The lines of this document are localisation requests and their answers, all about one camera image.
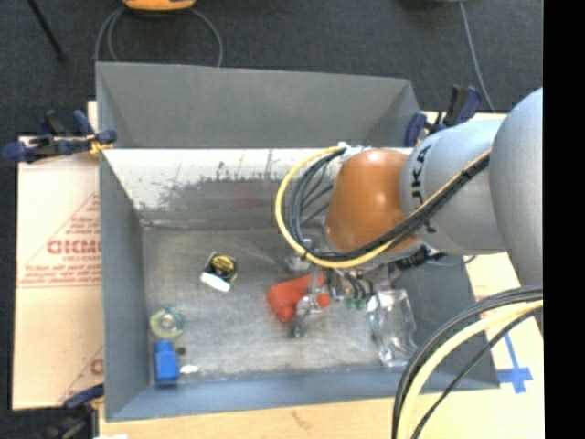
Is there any clear plastic bottle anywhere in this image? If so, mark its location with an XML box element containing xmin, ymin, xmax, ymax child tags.
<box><xmin>367</xmin><ymin>289</ymin><xmax>419</xmax><ymax>369</ymax></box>

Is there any small pale grey object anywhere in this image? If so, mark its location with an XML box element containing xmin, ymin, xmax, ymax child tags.
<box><xmin>284</xmin><ymin>248</ymin><xmax>314</xmax><ymax>273</ymax></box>

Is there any orange-red cloth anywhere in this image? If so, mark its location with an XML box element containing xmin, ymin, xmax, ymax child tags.
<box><xmin>266</xmin><ymin>273</ymin><xmax>332</xmax><ymax>325</ymax></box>

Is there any grey metal bin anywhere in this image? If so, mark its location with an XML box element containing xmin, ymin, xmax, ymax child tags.
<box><xmin>94</xmin><ymin>60</ymin><xmax>502</xmax><ymax>423</ymax></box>

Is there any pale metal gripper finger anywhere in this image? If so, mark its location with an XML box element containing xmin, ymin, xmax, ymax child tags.
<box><xmin>291</xmin><ymin>294</ymin><xmax>322</xmax><ymax>339</ymax></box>

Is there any black cylinder on white bracket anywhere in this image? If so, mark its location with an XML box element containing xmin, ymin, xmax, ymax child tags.
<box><xmin>395</xmin><ymin>247</ymin><xmax>447</xmax><ymax>272</ymax></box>

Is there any green tape roll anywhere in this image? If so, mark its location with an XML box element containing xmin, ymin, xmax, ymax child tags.
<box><xmin>149</xmin><ymin>305</ymin><xmax>186</xmax><ymax>340</ymax></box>

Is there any brown cardboard board red print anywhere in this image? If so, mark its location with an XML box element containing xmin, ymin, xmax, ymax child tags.
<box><xmin>10</xmin><ymin>134</ymin><xmax>106</xmax><ymax>412</ymax></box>

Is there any blue plastic block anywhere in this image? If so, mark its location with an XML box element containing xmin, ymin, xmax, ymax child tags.
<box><xmin>152</xmin><ymin>338</ymin><xmax>180</xmax><ymax>387</ymax></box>

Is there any black and yellow tape measure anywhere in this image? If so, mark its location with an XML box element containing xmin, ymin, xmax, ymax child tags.
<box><xmin>199</xmin><ymin>251</ymin><xmax>239</xmax><ymax>293</ymax></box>

